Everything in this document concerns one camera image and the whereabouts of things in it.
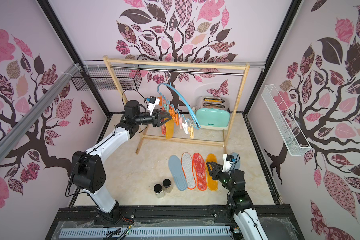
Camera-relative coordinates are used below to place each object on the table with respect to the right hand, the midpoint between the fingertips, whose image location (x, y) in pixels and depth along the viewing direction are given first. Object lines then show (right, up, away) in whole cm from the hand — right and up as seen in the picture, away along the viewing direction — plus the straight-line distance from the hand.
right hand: (208, 165), depth 80 cm
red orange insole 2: (-26, +19, +15) cm, 36 cm away
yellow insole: (+3, -13, +5) cm, 14 cm away
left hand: (-21, +26, -2) cm, 34 cm away
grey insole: (+12, +3, -11) cm, 16 cm away
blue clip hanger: (-17, +26, -5) cm, 31 cm away
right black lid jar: (-22, -9, -5) cm, 24 cm away
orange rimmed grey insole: (-11, -3, +12) cm, 17 cm away
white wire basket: (+36, +15, -15) cm, 42 cm away
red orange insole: (-3, -3, +11) cm, 12 cm away
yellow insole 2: (-22, +20, +12) cm, 32 cm away
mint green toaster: (+7, +31, +21) cm, 38 cm away
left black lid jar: (-26, -11, -7) cm, 29 cm away
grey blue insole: (-18, -4, +11) cm, 22 cm away
